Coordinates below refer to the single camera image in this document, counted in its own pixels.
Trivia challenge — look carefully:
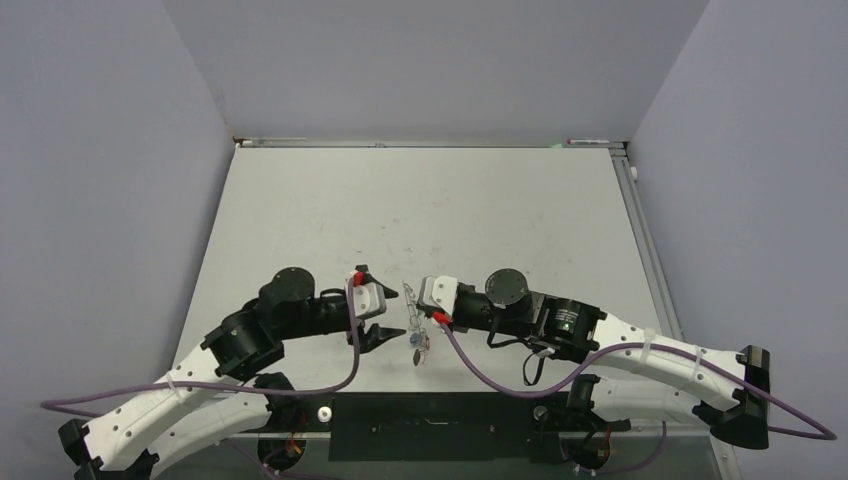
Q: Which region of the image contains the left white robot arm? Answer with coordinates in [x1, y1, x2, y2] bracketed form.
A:
[58, 265, 404, 479]

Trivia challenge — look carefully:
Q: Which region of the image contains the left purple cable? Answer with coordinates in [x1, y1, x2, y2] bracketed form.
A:
[39, 278, 362, 419]

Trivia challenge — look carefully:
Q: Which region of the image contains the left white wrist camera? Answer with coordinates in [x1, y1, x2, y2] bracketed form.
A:
[348, 282, 387, 320]

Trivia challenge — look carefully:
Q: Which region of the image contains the aluminium frame rail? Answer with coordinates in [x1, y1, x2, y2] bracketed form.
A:
[610, 148, 683, 340]
[233, 138, 626, 150]

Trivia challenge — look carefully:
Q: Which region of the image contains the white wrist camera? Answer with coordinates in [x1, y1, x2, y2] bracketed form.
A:
[417, 275, 459, 316]
[348, 282, 387, 320]

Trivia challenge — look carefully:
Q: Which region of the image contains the silver metal key organizer ring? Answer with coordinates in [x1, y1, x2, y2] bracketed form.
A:
[401, 280, 429, 366]

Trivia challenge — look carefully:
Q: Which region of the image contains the aluminium frame rail back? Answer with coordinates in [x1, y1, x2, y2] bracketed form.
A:
[233, 138, 626, 150]

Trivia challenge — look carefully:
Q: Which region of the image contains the aluminium frame rail right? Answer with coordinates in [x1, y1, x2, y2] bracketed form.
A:
[610, 148, 683, 340]

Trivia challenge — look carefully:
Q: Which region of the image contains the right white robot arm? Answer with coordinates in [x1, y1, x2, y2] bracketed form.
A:
[428, 269, 770, 450]

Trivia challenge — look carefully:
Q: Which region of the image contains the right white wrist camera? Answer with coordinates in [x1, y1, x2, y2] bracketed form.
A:
[417, 275, 459, 316]

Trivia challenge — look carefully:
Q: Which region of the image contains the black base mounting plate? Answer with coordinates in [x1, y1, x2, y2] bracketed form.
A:
[258, 392, 631, 464]

